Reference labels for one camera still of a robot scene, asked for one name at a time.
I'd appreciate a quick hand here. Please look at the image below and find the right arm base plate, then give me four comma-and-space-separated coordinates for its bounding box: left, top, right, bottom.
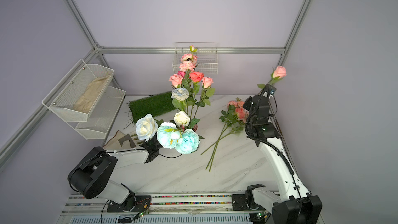
231, 184, 267, 211

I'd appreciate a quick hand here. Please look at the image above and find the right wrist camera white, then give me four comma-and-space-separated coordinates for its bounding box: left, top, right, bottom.
264, 85, 276, 97

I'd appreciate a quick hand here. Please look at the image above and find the mint green peony stem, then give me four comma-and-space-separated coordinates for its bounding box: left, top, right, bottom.
157, 122, 200, 155

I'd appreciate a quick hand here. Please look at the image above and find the large white rose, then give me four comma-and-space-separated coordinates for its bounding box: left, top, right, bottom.
136, 114, 158, 142

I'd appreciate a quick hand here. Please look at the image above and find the beige cloth in shelf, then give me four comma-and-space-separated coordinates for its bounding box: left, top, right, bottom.
73, 75, 110, 114

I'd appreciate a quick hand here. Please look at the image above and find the pale blue grey rose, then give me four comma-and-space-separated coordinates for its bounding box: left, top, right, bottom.
172, 87, 190, 102

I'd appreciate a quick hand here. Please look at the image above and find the coral rose stem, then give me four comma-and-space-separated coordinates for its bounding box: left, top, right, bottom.
257, 66, 287, 95

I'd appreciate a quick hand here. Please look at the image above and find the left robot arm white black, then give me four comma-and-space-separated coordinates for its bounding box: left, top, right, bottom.
67, 135, 162, 206

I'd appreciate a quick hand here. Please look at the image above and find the white mesh two-tier shelf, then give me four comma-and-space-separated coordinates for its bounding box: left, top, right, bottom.
42, 60, 125, 140

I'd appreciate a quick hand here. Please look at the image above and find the white wire wall basket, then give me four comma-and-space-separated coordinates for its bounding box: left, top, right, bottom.
172, 42, 219, 75

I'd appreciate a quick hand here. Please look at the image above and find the red rose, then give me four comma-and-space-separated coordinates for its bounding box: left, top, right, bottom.
189, 72, 204, 83

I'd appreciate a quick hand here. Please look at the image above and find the light pink rose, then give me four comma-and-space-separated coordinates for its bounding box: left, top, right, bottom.
169, 74, 184, 88

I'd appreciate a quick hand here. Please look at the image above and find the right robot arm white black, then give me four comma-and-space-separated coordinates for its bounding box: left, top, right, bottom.
244, 84, 322, 224

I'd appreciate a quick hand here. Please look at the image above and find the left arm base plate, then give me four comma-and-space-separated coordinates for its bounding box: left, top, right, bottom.
106, 195, 152, 213

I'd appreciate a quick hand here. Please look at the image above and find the green artificial grass mat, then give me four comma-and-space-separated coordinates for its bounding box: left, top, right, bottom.
129, 91, 176, 123

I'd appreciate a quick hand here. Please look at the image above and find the beige work glove on table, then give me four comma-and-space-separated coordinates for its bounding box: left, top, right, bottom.
103, 131, 137, 151

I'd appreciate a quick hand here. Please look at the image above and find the orange pink peony stem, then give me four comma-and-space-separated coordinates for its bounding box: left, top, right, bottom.
205, 99, 249, 172

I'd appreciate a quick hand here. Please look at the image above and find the aluminium front rail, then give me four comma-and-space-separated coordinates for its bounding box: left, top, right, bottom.
57, 191, 274, 224

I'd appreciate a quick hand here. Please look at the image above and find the small white rose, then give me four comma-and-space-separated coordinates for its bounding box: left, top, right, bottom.
174, 111, 191, 127

